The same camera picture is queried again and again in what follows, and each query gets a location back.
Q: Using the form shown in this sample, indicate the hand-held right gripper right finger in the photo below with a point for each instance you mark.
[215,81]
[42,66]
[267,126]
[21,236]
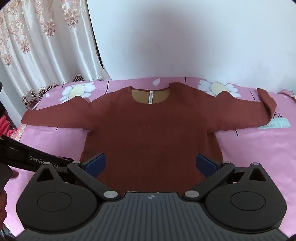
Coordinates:
[205,165]

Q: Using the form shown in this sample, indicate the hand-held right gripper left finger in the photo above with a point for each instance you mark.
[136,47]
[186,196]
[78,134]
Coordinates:
[97,162]

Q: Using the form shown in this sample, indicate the brown long-sleeved sweater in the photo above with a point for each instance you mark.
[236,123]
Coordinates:
[150,139]

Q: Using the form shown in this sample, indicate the red cloth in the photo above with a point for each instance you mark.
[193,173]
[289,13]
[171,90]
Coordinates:
[4,126]

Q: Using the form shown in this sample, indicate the pink floral bedsheet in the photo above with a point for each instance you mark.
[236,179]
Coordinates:
[254,153]

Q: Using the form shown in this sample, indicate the cream embroidered curtain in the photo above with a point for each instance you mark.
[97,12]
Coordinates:
[46,46]

